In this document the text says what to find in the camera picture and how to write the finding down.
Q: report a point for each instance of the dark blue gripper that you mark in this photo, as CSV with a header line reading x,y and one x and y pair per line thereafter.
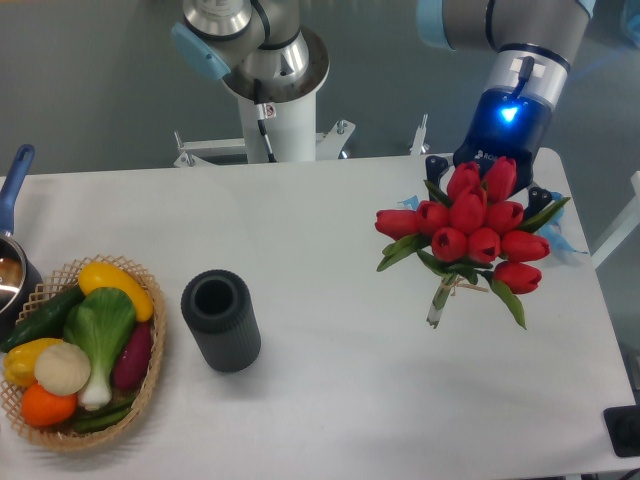
x,y
502,126

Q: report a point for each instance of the red tulip bouquet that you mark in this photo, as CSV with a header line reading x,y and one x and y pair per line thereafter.
x,y
470,229

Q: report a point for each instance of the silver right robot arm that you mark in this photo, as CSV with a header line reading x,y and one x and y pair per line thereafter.
x,y
536,43

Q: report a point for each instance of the light blue plastic scrap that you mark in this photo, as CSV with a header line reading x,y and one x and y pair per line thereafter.
x,y
552,232

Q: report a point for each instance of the black device at edge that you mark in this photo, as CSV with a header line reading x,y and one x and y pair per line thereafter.
x,y
623,428

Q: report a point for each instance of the dark grey ribbed vase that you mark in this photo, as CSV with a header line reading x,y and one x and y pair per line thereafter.
x,y
217,307

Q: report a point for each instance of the purple sweet potato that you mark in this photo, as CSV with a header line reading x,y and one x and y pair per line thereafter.
x,y
131,367

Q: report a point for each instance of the green bok choy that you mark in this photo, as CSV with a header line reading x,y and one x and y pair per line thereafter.
x,y
101,326

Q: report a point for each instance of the woven wicker basket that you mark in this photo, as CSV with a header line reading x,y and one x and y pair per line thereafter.
x,y
65,438

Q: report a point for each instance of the green bean pod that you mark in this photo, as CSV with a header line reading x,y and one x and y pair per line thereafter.
x,y
103,418

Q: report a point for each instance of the dark green cucumber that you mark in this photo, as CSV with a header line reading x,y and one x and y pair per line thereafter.
x,y
47,321

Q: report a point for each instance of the cream white garlic bulb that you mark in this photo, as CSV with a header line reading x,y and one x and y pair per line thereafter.
x,y
62,369

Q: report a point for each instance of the orange fruit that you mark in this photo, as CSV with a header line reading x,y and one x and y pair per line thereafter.
x,y
40,408

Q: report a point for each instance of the yellow bell pepper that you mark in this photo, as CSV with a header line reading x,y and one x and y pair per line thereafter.
x,y
19,363

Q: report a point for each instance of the white metal frame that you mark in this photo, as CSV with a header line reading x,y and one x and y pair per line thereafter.
x,y
619,229

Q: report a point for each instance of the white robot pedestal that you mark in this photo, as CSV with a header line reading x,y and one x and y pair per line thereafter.
x,y
290,128

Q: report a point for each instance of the blue handled saucepan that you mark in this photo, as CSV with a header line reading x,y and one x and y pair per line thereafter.
x,y
19,276

